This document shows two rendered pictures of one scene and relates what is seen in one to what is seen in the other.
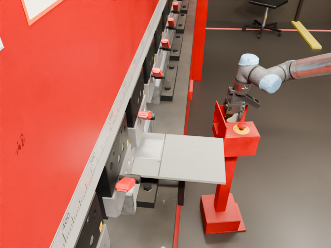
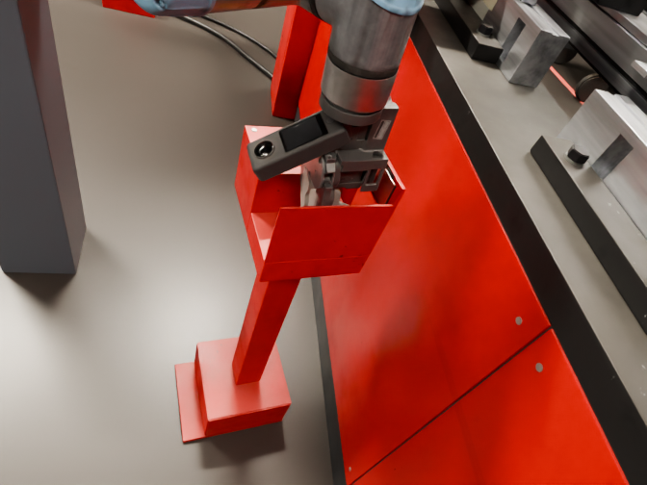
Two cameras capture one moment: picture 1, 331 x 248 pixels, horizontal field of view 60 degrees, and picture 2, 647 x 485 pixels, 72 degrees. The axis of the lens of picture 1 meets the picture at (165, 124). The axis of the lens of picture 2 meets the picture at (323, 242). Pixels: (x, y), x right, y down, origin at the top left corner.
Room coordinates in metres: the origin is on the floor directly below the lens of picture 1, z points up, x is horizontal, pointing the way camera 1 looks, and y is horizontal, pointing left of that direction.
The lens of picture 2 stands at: (1.49, -0.53, 1.17)
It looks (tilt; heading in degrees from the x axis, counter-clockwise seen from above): 46 degrees down; 150
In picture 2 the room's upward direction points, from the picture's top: 23 degrees clockwise
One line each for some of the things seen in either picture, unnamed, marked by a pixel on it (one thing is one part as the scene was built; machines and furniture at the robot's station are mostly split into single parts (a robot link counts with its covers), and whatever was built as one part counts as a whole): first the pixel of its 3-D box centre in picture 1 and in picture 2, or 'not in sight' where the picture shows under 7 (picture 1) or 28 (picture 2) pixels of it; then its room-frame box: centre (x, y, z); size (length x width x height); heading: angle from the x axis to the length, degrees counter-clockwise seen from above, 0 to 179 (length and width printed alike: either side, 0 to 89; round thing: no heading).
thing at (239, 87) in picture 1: (242, 84); (356, 78); (1.08, -0.34, 0.95); 0.08 x 0.08 x 0.05
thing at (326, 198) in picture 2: not in sight; (322, 191); (1.10, -0.34, 0.81); 0.05 x 0.02 x 0.09; 5
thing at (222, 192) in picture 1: (225, 178); (265, 315); (1.03, -0.33, 0.39); 0.06 x 0.06 x 0.54; 5
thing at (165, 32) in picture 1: (156, 23); not in sight; (1.19, 0.04, 1.18); 0.15 x 0.09 x 0.17; 173
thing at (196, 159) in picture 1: (179, 156); not in sight; (0.61, -0.04, 1.00); 0.26 x 0.18 x 0.01; 83
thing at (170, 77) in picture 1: (169, 81); (603, 221); (1.22, -0.02, 0.89); 0.30 x 0.05 x 0.03; 173
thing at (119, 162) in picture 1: (102, 165); not in sight; (0.40, 0.13, 1.18); 0.15 x 0.09 x 0.17; 173
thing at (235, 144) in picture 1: (235, 127); (308, 187); (1.03, -0.33, 0.75); 0.20 x 0.16 x 0.18; 5
